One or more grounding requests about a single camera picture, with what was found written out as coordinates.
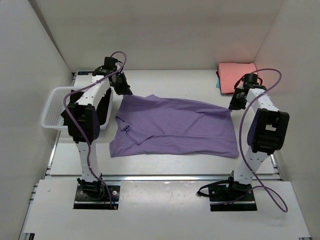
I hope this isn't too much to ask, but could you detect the purple t shirt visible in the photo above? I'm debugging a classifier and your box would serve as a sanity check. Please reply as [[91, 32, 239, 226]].
[[109, 95, 239, 159]]

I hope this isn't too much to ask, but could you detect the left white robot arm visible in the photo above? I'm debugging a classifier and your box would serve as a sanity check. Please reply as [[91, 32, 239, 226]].
[[63, 55, 132, 199]]

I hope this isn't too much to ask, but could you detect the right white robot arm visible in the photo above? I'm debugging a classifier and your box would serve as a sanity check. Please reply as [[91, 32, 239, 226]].
[[224, 73, 290, 200]]

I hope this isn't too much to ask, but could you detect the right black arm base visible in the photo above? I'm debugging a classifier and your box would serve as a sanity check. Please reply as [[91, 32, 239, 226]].
[[196, 175, 258, 212]]

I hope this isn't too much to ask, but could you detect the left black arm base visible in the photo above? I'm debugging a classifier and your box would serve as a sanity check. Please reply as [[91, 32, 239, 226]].
[[73, 183, 121, 210]]

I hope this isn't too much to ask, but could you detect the pink folded t shirt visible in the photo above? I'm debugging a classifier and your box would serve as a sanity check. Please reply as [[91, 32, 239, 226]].
[[217, 62, 257, 84]]

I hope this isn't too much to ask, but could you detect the black t shirt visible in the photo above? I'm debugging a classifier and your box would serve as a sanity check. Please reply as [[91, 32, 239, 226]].
[[60, 88, 113, 130]]

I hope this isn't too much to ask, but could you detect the white plastic basket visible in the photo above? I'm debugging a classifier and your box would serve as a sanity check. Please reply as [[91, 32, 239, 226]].
[[40, 86, 114, 131]]

